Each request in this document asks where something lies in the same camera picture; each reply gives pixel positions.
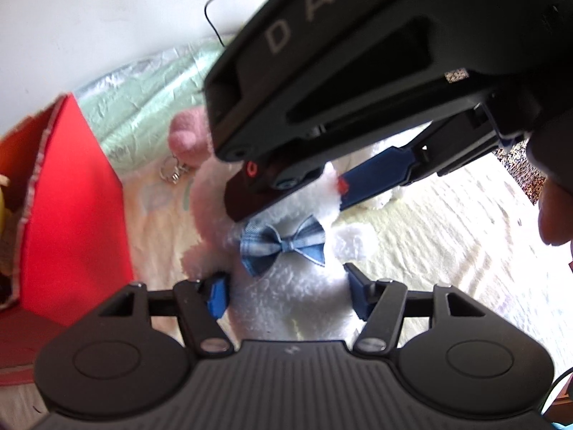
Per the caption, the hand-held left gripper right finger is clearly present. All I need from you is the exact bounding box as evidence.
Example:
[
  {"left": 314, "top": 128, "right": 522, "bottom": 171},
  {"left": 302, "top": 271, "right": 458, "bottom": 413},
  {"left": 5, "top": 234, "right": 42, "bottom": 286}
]
[{"left": 342, "top": 262, "right": 486, "bottom": 355}]

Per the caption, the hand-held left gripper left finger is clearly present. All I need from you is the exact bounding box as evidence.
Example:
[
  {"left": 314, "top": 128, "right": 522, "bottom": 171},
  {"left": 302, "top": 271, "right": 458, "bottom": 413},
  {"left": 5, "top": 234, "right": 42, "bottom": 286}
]
[{"left": 92, "top": 271, "right": 233, "bottom": 357}]

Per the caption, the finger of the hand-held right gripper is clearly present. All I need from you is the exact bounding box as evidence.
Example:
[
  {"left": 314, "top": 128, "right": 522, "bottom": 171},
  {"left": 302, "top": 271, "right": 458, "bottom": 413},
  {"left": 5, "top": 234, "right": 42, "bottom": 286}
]
[
  {"left": 338, "top": 105, "right": 506, "bottom": 211},
  {"left": 224, "top": 156, "right": 327, "bottom": 222}
]

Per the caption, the white fluffy bear plush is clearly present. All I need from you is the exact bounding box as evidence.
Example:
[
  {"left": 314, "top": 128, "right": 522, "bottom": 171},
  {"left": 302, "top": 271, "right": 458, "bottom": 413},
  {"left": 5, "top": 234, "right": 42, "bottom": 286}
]
[{"left": 181, "top": 130, "right": 430, "bottom": 341}]

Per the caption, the red cardboard box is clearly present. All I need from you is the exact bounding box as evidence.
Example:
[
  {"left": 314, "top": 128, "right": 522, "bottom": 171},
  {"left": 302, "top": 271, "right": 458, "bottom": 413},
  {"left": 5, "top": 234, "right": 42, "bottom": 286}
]
[{"left": 0, "top": 93, "right": 135, "bottom": 386}]

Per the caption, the person's right hand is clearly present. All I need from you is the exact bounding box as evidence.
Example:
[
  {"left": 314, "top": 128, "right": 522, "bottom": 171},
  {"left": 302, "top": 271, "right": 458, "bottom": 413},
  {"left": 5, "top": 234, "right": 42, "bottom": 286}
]
[{"left": 530, "top": 110, "right": 573, "bottom": 274}]

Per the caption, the metal keyring clasp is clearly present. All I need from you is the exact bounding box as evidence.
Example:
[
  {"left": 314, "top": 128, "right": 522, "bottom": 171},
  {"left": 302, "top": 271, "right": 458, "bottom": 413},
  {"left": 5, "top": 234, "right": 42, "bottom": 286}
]
[{"left": 159, "top": 154, "right": 198, "bottom": 186}]

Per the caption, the pink brown bear plush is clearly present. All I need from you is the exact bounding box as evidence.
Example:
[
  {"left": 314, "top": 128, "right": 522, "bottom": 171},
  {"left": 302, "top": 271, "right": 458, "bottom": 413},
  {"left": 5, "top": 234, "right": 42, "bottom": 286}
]
[{"left": 168, "top": 108, "right": 213, "bottom": 164}]

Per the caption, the cartoon printed bed sheet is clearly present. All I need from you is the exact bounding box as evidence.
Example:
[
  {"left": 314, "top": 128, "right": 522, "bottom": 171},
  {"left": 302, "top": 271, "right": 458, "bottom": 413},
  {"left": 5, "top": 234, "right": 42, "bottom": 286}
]
[{"left": 74, "top": 38, "right": 573, "bottom": 413}]

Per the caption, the dark patterned blanket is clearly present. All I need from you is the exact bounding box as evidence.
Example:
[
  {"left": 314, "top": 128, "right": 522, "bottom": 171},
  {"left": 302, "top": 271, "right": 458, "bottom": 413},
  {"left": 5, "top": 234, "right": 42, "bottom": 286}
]
[{"left": 492, "top": 139, "right": 549, "bottom": 207}]

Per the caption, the thin black cable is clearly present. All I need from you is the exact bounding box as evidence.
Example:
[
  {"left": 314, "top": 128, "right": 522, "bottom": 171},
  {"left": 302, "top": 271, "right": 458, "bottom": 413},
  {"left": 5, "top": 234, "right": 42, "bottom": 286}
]
[{"left": 203, "top": 0, "right": 300, "bottom": 48}]

